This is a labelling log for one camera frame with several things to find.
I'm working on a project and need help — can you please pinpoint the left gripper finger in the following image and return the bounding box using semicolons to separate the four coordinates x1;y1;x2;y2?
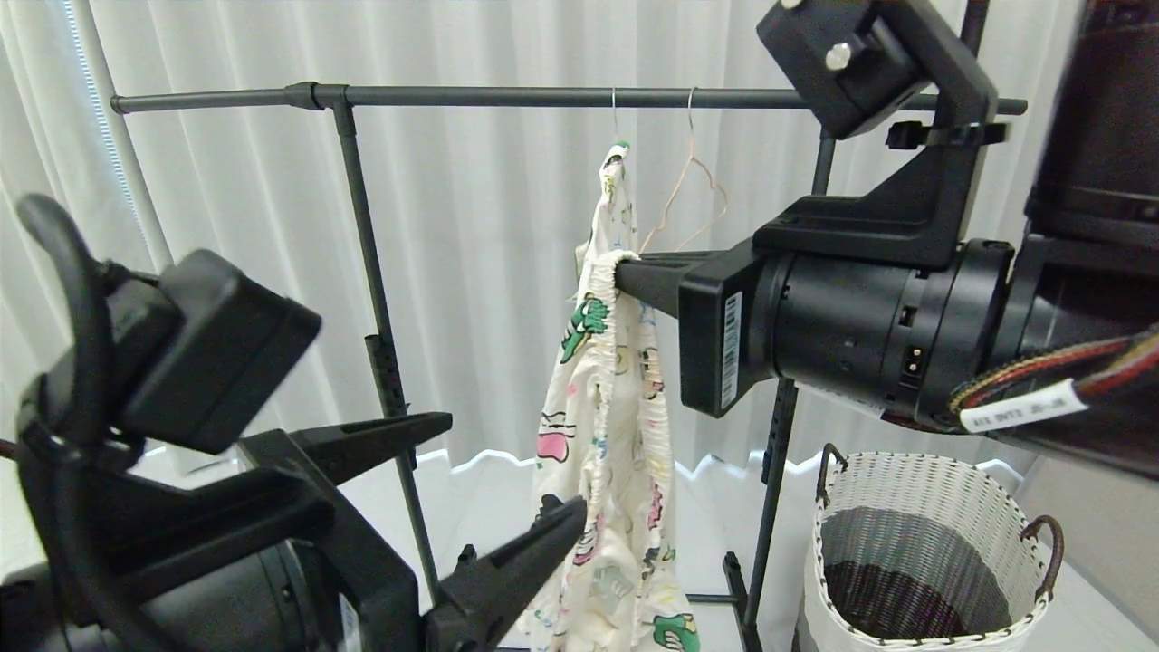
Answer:
290;412;454;487
424;494;589;652

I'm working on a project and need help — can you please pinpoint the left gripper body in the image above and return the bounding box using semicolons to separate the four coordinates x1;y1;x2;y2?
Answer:
0;431;426;652

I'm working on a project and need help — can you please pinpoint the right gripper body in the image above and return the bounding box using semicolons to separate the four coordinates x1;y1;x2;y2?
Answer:
677;237;1015;434

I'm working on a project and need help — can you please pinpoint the cream printed garment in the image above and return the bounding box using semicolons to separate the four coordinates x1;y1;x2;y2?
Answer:
523;249;703;652
575;140;639;273

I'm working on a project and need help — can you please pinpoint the white laundry basket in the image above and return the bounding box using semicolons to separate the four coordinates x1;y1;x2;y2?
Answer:
797;442;1066;652

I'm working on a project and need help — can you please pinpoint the black clothes rack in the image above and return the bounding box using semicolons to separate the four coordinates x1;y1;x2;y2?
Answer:
110;81;1029;652

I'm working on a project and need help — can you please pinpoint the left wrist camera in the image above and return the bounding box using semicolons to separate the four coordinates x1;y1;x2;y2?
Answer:
36;249;338;590

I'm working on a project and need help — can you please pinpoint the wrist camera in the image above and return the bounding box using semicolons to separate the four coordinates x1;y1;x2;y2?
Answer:
756;0;1011;270
36;249;338;590

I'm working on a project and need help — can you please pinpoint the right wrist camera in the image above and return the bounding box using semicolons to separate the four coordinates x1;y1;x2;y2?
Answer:
756;0;1011;270

